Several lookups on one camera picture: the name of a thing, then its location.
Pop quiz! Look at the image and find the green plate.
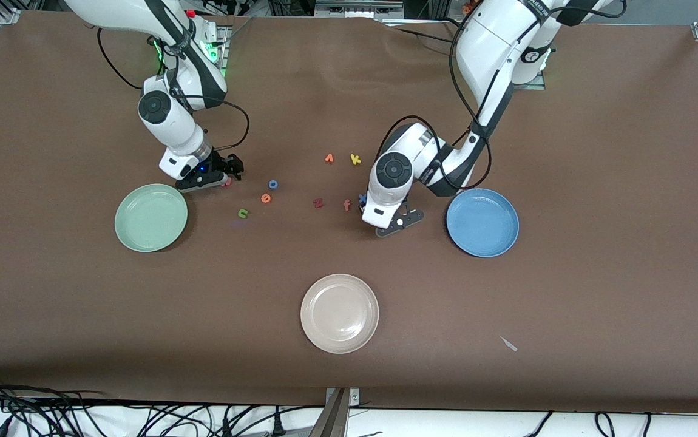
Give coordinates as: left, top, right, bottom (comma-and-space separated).
114, 183, 189, 253

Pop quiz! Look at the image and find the beige plate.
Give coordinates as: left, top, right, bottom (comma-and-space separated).
300, 273, 380, 354

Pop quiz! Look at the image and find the grey metal box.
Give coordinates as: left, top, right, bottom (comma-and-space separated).
314, 0, 405, 19

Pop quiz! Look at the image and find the blue plate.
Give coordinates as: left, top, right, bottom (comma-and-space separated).
446, 188, 520, 258

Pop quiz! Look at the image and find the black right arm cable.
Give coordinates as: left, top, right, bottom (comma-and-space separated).
97, 27, 251, 152

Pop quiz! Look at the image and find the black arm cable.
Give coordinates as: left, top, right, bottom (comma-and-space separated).
378, 0, 629, 190
97, 27, 251, 152

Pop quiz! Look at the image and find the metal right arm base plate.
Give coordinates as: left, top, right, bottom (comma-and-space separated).
203, 25, 229, 83

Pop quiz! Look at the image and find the black cable on tabletop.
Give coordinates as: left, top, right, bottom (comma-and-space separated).
395, 17, 459, 46

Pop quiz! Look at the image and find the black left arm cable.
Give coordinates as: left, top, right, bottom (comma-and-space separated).
378, 0, 629, 190

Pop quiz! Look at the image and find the metal table edge bracket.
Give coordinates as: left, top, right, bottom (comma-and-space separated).
324, 387, 361, 437

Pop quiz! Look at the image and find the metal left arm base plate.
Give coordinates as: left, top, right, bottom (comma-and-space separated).
510, 73, 547, 90

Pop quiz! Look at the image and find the black floor cable tangle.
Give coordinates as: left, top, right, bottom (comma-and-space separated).
0, 373, 325, 437

